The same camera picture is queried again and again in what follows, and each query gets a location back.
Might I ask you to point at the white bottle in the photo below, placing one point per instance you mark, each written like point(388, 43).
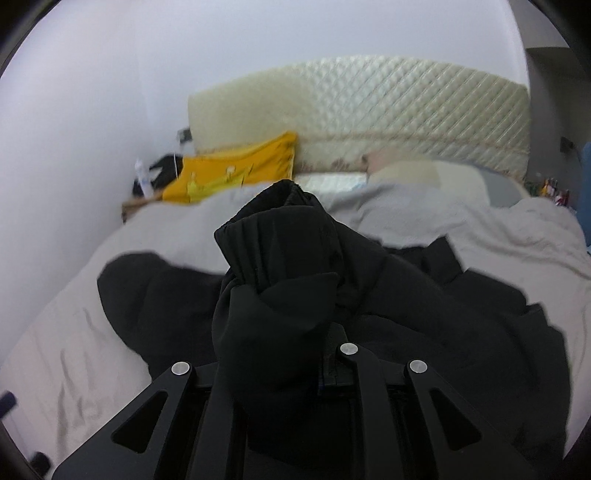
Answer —
point(144, 177)

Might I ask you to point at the black bag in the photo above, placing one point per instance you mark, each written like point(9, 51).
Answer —
point(164, 173)

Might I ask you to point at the wall socket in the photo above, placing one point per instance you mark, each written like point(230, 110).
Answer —
point(184, 135)

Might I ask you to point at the light blue folded cloth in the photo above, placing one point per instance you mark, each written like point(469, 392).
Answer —
point(339, 182)

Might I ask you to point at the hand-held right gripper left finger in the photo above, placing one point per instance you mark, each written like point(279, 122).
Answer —
point(171, 406)

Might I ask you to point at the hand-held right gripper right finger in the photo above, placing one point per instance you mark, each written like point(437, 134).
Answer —
point(369, 392)

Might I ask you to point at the cream quilted headboard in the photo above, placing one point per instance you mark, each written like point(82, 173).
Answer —
point(369, 110)

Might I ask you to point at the grey bed sheet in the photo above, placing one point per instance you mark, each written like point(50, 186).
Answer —
point(508, 240)

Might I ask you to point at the wooden bedside table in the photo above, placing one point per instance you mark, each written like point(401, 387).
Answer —
point(138, 203)

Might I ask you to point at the cluttered small bottles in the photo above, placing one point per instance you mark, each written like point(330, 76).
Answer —
point(549, 189)

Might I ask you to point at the black garment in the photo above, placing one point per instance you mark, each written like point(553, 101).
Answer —
point(295, 286)

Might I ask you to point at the grey pillow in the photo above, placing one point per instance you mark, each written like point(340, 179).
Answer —
point(503, 189)

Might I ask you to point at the beige pillow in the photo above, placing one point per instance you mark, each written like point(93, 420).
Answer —
point(425, 173)

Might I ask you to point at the yellow printed pillow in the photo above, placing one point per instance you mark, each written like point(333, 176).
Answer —
point(231, 173)

